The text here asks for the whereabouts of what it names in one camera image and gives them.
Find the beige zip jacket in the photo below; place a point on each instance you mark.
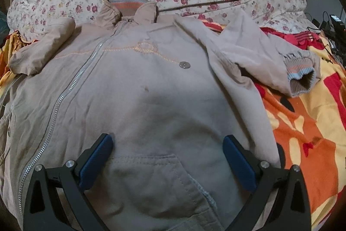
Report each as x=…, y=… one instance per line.
x=162, y=84

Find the orange yellow red printed blanket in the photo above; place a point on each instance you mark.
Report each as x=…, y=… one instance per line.
x=310, y=139

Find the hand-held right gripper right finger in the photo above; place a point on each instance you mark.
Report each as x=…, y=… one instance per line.
x=239, y=160

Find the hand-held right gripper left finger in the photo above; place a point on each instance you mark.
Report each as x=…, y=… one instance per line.
x=96, y=160

